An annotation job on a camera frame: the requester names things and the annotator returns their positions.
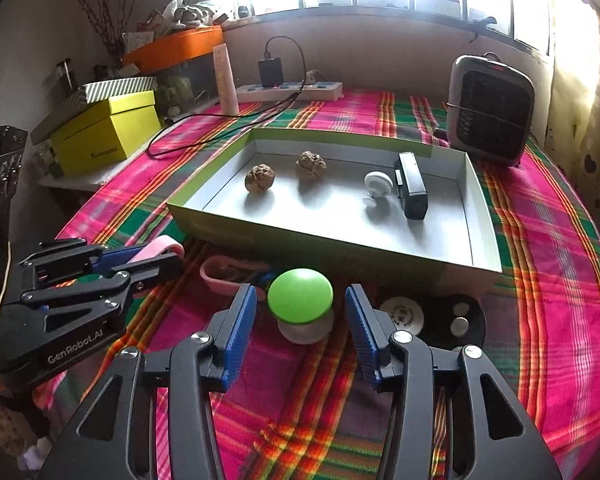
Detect glass fish tank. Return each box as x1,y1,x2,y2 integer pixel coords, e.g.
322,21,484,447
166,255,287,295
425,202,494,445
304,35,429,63
152,55,216,116

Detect green white striped box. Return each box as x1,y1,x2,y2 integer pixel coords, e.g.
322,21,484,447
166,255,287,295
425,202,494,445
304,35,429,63
30,76,158,146

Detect dark upright object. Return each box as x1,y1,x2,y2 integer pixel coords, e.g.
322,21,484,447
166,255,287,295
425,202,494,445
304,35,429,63
0,125,31,321

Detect white cosmetic tube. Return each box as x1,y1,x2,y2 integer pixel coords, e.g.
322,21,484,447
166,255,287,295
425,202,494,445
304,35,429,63
212,44,240,116

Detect white round ribbed cap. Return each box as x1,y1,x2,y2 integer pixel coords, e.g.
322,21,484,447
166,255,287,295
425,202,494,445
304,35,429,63
379,296,426,337

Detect green and white cardboard box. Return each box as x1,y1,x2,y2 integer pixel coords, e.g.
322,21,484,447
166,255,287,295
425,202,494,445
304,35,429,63
167,127,503,301

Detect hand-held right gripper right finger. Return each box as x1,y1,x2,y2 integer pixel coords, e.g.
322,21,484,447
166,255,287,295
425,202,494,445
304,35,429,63
344,284,563,480

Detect dark glass jar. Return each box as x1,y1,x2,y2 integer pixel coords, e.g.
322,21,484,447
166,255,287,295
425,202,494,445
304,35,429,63
55,60,76,93

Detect cream heart-print curtain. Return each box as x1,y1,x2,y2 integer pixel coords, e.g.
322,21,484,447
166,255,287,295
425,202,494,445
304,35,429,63
545,0,600,231

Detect black oval disc white buttons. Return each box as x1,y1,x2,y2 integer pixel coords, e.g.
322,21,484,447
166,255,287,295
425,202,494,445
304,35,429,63
425,294,487,353

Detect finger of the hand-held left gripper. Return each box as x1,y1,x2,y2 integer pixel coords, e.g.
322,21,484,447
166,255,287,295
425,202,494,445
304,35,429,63
17,240,131,286
22,253,185,307

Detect white power strip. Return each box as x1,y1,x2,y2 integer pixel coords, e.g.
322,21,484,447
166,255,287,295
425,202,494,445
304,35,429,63
235,80,344,103

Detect white mushroom-shaped knob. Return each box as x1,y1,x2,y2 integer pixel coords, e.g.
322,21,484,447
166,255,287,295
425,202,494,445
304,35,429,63
363,171,393,208

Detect brown walnut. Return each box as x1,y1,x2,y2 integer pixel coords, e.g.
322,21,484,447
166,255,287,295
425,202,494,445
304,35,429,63
295,150,327,179
245,163,277,195

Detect black charger cable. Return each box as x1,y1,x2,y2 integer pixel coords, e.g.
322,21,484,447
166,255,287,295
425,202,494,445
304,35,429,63
147,36,308,158

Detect black rectangular device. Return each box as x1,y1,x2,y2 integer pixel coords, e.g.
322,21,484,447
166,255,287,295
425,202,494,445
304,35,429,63
394,151,428,220

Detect yellow cardboard box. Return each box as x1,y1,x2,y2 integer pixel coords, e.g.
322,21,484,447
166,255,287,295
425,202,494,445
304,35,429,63
50,90,162,177

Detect orange box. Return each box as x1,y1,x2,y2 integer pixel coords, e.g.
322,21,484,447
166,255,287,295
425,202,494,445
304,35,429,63
122,26,225,68

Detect green mushroom-shaped massager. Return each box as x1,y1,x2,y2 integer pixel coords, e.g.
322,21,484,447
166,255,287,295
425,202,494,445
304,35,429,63
267,268,335,345

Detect black charger adapter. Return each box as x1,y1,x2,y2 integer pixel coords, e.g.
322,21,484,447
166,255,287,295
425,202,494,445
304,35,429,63
258,56,284,88

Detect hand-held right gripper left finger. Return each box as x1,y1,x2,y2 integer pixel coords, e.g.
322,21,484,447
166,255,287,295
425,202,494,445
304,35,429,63
39,283,258,480

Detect grey space heater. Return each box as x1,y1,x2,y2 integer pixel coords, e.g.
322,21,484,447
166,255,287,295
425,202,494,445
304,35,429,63
445,52,537,167

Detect pink green plaid blanket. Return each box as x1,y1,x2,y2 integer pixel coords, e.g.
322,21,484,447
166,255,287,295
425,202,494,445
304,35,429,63
35,89,600,480

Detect dried branches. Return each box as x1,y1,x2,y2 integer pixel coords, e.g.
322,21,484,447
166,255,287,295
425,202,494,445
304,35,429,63
70,0,148,68

